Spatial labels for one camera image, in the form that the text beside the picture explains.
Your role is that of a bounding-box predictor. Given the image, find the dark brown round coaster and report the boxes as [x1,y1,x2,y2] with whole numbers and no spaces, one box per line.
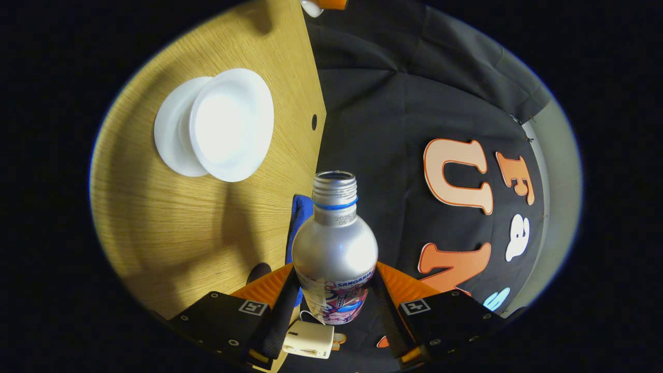
[247,262,273,285]

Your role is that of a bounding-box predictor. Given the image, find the white toaster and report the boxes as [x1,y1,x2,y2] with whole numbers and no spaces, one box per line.
[282,320,335,359]

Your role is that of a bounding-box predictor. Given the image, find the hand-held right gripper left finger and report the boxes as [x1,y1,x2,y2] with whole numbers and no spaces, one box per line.
[168,263,302,371]

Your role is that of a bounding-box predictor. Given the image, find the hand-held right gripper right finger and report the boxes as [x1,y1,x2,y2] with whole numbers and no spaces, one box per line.
[369,262,506,369]

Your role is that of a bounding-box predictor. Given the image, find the blue towel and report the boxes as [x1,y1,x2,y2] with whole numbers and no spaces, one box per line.
[285,194,314,307]

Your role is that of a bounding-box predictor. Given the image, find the silver water bottle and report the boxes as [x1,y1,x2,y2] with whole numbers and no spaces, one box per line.
[292,170,379,326]

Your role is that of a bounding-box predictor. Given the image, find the white saucer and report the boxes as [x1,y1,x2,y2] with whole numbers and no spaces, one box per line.
[153,76,214,178]

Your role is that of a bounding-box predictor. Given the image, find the white teacup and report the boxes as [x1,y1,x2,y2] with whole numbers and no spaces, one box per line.
[189,68,275,183]

